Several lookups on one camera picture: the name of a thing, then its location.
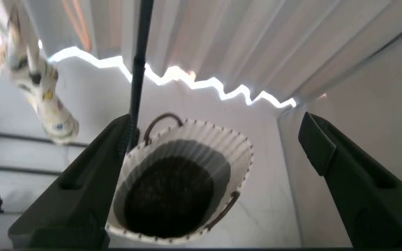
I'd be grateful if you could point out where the black clothes rack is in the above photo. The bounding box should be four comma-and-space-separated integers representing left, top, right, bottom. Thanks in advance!
0, 0, 155, 177

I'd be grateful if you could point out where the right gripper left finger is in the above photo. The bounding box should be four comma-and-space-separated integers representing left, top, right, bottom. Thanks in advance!
8, 114, 134, 250

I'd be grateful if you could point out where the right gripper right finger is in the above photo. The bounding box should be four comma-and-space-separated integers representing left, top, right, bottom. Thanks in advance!
297, 111, 402, 251

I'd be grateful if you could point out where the cream printed garment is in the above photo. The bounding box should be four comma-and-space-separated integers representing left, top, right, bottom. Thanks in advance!
0, 0, 80, 144

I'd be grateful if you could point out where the white curtain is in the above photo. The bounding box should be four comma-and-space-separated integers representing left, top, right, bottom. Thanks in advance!
22, 0, 402, 109

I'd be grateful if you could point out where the white laundry basket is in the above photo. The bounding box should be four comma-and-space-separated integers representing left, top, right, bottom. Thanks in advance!
105, 112, 255, 245

